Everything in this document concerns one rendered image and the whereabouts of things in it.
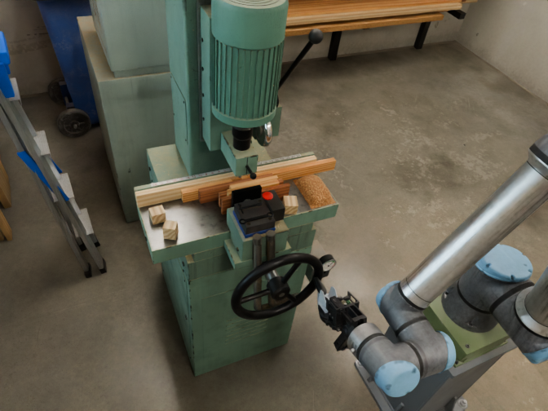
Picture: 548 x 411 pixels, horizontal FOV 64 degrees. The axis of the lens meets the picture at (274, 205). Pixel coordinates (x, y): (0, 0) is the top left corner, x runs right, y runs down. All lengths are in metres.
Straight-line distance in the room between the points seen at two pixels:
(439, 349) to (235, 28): 0.87
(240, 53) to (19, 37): 2.59
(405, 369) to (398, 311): 0.17
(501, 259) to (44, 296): 1.94
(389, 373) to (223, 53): 0.82
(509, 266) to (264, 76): 0.89
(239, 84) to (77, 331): 1.48
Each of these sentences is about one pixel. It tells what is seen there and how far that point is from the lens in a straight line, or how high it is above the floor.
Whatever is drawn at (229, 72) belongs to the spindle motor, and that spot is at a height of 1.35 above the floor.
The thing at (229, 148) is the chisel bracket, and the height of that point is 1.07.
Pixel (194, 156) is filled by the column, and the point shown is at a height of 0.91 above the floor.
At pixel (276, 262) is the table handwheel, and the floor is 0.95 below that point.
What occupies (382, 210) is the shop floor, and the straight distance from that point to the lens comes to 2.80.
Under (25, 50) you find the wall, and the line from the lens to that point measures 3.56.
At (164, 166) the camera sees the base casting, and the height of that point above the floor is 0.80.
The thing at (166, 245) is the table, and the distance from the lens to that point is 1.27.
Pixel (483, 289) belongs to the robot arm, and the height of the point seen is 0.84.
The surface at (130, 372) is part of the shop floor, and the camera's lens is 2.09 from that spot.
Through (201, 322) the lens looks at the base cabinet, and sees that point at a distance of 1.66.
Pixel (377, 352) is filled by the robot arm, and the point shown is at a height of 0.95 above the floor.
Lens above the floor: 1.88
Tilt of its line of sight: 45 degrees down
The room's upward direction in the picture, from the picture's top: 8 degrees clockwise
